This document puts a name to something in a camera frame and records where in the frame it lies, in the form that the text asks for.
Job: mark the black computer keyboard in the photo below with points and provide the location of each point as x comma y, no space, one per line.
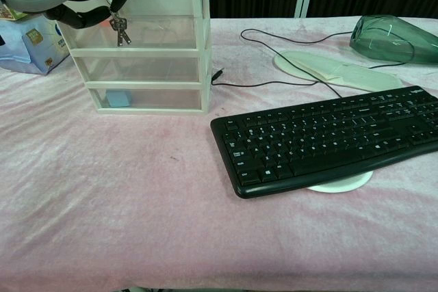
328,138

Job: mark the silver key bunch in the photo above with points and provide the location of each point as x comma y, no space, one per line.
120,30

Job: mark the green glass vase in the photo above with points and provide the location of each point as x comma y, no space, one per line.
390,39

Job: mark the white plastic drawer cabinet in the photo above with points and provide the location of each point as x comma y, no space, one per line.
143,32

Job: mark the blue sticky note block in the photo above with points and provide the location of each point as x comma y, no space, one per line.
118,98

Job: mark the blue tissue box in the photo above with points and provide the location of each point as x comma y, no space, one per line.
27,46

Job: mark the white oval mat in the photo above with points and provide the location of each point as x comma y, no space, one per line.
335,69

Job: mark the pink fleece table cloth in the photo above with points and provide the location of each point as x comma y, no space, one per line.
137,186

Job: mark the white round coaster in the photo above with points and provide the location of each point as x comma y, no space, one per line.
342,184

